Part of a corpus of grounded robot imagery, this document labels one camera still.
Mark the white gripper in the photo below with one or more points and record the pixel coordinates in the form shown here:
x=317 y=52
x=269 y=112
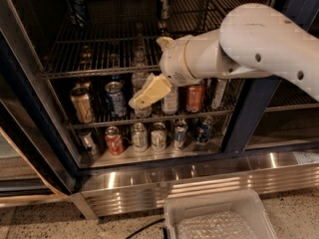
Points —
x=173 y=61

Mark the blue pepsi can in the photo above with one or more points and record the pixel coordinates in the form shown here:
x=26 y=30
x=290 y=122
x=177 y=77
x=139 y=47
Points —
x=78 y=12

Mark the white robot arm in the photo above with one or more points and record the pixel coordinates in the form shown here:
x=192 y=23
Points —
x=253 y=41

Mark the orange soda can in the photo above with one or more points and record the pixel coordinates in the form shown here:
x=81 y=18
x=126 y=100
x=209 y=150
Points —
x=194 y=98

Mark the blue soda can middle shelf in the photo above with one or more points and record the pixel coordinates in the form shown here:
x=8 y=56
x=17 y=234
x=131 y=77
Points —
x=116 y=99

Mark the silver slim can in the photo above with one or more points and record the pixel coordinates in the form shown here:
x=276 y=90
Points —
x=218 y=93

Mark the blue silver can bottom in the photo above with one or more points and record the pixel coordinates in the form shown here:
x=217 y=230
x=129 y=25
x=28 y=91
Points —
x=180 y=133

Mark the white green can bottom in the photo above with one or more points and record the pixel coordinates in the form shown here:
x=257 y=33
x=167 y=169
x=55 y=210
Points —
x=158 y=136

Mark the pale green can bottom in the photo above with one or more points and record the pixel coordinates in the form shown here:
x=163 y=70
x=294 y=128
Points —
x=139 y=136

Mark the dark blue can bottom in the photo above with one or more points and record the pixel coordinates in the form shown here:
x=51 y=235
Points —
x=203 y=129

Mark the gold soda can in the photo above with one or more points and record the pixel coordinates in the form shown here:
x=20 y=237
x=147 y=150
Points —
x=81 y=101

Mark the red soda can bottom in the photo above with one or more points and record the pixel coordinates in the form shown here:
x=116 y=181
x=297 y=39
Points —
x=114 y=140

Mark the silver can bottom left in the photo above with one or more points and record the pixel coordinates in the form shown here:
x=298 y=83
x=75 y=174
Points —
x=87 y=141

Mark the stainless fridge base grille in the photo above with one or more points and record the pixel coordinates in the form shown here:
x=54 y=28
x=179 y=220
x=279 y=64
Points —
x=126 y=191

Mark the open fridge glass door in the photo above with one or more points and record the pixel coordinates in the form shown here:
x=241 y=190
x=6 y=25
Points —
x=30 y=169

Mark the clear water bottle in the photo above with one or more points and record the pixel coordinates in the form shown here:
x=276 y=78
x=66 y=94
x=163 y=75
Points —
x=139 y=70

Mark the white plastic bin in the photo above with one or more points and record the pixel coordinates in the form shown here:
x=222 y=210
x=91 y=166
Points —
x=236 y=214

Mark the top wire shelf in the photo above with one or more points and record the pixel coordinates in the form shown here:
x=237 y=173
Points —
x=120 y=26

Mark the wire shelf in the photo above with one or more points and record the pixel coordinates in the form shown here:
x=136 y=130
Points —
x=120 y=26
x=227 y=106

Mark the middle wire shelf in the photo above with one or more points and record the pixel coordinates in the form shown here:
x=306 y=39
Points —
x=227 y=106

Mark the dark blue fridge frame post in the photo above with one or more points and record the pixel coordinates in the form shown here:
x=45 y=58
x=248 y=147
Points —
x=257 y=93

